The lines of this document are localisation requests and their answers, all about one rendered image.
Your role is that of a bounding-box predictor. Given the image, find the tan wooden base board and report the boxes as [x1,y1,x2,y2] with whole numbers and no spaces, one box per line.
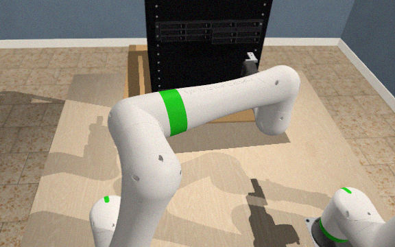
[123,45,255,124]

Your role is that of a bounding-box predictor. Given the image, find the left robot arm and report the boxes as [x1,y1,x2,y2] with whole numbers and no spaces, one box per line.
[89,65,300,247]

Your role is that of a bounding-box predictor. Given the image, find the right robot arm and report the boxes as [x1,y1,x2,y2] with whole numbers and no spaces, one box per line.
[311,187,395,247]

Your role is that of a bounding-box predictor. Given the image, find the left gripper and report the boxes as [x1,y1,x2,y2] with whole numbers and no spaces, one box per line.
[241,52,259,78]

